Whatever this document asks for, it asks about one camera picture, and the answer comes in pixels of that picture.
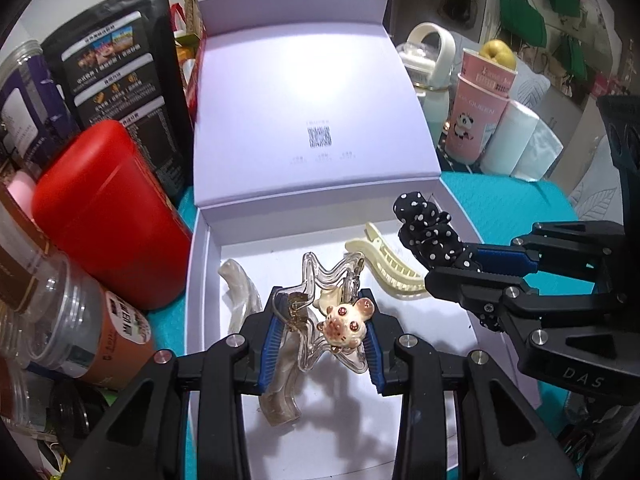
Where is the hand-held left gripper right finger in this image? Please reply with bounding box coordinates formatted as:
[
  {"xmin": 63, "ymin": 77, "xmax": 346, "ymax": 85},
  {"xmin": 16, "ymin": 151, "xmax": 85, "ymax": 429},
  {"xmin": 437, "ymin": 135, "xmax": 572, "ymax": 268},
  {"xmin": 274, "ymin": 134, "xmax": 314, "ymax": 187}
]
[{"xmin": 360, "ymin": 287, "xmax": 583, "ymax": 480}]

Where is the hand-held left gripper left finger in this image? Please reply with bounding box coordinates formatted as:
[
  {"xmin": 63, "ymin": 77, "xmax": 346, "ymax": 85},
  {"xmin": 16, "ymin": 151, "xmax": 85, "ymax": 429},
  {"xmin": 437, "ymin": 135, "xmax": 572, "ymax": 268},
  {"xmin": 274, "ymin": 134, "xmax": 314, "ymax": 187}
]
[{"xmin": 65, "ymin": 287, "xmax": 296, "ymax": 480}]

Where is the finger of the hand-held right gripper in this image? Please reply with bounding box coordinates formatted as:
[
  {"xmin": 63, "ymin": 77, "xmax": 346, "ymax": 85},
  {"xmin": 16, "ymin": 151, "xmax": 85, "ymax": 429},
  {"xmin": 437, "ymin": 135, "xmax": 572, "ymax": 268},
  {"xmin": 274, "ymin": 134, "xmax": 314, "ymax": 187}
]
[
  {"xmin": 424, "ymin": 266, "xmax": 627, "ymax": 352},
  {"xmin": 462, "ymin": 220, "xmax": 626, "ymax": 286}
]

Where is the clear star mouse hair clip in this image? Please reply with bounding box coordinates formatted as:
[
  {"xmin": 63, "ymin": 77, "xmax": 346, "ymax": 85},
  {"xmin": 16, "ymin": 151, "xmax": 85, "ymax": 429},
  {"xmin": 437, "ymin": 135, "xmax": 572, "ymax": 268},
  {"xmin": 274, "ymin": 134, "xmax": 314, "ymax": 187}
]
[{"xmin": 272, "ymin": 252, "xmax": 381, "ymax": 373}]

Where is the black polka dot scrunchie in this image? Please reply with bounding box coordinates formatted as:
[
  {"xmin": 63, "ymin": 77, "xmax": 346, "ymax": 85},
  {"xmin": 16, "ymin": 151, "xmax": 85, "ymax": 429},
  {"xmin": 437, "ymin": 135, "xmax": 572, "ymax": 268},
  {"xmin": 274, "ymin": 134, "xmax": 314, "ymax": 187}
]
[{"xmin": 392, "ymin": 191, "xmax": 501, "ymax": 331}]

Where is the cream hair clip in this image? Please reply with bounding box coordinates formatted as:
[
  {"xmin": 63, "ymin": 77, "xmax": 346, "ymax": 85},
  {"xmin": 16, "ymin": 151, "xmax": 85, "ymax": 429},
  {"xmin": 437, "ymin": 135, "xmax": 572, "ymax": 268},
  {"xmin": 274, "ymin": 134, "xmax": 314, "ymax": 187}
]
[{"xmin": 344, "ymin": 222, "xmax": 428, "ymax": 303}]

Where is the wavy marbled hair clip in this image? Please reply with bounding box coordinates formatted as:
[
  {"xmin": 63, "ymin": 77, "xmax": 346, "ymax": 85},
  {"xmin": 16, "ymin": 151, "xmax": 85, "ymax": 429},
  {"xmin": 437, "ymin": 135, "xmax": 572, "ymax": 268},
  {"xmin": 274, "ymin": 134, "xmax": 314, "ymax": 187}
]
[{"xmin": 217, "ymin": 257, "xmax": 303, "ymax": 427}]

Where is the lavender gift box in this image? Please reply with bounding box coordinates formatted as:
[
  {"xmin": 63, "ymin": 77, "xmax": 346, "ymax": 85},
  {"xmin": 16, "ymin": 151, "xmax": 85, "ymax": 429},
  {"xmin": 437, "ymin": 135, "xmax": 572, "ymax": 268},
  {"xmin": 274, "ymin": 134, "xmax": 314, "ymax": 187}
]
[{"xmin": 184, "ymin": 0, "xmax": 543, "ymax": 480}]

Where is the teal bubble mailer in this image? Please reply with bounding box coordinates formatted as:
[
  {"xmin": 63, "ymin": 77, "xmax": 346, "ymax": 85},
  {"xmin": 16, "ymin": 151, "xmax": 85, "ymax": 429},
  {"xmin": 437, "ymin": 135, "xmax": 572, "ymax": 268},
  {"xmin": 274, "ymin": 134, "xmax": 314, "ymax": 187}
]
[{"xmin": 142, "ymin": 170, "xmax": 611, "ymax": 480}]

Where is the white leaf pattern quilt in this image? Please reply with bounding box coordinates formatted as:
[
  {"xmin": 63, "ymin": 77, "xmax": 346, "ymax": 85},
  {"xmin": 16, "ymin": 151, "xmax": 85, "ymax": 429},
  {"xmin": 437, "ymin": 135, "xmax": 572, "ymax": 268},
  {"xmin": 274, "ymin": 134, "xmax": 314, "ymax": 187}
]
[{"xmin": 517, "ymin": 67, "xmax": 626, "ymax": 223}]

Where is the white bag roll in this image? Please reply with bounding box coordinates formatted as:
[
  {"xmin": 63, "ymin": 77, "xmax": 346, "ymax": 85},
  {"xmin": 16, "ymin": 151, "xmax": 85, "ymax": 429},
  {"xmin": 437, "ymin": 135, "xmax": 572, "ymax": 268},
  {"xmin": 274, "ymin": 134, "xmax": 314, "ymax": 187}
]
[{"xmin": 515, "ymin": 119, "xmax": 563, "ymax": 181}]

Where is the white paper roll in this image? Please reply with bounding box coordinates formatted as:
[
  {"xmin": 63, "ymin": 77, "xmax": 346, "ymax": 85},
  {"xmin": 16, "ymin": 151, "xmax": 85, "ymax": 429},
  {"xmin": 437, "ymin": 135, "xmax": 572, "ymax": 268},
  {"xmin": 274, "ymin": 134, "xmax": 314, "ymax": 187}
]
[{"xmin": 485, "ymin": 100, "xmax": 541, "ymax": 177}]

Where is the pink panda paper cup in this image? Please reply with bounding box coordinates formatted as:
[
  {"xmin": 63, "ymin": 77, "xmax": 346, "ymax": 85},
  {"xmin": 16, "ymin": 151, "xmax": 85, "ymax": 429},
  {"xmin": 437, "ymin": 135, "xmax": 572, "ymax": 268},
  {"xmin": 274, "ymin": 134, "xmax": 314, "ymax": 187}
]
[{"xmin": 445, "ymin": 72, "xmax": 511, "ymax": 162}]

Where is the clear jar reddish powder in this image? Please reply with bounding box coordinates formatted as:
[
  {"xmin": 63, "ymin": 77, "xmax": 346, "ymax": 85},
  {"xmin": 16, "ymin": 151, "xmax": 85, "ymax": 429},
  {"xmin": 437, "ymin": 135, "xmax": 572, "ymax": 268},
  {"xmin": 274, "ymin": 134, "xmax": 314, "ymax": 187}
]
[{"xmin": 22, "ymin": 255, "xmax": 156, "ymax": 391}]

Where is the green jar black lid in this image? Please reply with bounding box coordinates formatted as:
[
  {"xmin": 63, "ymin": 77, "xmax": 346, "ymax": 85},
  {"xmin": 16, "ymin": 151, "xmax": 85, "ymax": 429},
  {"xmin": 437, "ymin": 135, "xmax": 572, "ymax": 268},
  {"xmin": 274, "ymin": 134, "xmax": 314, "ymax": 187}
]
[{"xmin": 47, "ymin": 382, "xmax": 123, "ymax": 453}]

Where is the yellow green apple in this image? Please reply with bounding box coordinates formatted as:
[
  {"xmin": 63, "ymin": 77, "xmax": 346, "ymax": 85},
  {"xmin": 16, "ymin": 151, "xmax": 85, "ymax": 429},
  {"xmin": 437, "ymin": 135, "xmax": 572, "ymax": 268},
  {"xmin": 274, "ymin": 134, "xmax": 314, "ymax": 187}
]
[{"xmin": 479, "ymin": 39, "xmax": 517, "ymax": 70}]

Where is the red canister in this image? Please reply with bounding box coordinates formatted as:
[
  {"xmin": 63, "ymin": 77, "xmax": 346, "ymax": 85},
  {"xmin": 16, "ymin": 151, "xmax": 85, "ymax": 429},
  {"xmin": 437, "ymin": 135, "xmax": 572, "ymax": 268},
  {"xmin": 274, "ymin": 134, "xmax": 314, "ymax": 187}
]
[{"xmin": 32, "ymin": 120, "xmax": 193, "ymax": 311}]

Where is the red packet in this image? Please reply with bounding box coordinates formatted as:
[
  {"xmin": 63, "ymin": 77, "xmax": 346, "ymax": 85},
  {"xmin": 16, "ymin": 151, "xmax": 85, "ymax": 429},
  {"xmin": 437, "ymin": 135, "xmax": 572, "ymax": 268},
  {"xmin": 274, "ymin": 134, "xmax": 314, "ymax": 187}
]
[{"xmin": 172, "ymin": 2, "xmax": 208, "ymax": 126}]

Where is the brown contents clear jar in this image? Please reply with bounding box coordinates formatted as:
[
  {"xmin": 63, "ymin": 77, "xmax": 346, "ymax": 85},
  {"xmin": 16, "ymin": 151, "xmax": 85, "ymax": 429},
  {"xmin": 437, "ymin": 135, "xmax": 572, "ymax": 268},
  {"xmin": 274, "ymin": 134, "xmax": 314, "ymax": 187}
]
[{"xmin": 0, "ymin": 185, "xmax": 48, "ymax": 321}]

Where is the pink bottle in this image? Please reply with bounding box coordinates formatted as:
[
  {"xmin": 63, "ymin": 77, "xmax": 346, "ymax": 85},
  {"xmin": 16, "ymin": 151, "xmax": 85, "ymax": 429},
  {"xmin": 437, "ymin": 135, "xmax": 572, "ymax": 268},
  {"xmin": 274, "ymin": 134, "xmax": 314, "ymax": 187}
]
[{"xmin": 6, "ymin": 170, "xmax": 38, "ymax": 221}]

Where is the black pouch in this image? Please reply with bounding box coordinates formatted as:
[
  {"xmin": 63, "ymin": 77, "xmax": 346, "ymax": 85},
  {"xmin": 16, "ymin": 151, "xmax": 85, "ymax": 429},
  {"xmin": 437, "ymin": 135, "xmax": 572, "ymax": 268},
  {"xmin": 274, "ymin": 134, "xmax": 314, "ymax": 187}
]
[{"xmin": 41, "ymin": 0, "xmax": 193, "ymax": 201}]

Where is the mint bottle white handle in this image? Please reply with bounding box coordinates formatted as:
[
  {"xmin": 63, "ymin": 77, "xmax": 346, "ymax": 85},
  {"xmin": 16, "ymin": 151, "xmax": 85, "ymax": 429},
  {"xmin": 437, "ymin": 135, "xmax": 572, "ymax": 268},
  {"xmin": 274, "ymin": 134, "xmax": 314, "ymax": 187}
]
[{"xmin": 395, "ymin": 22, "xmax": 456, "ymax": 141}]

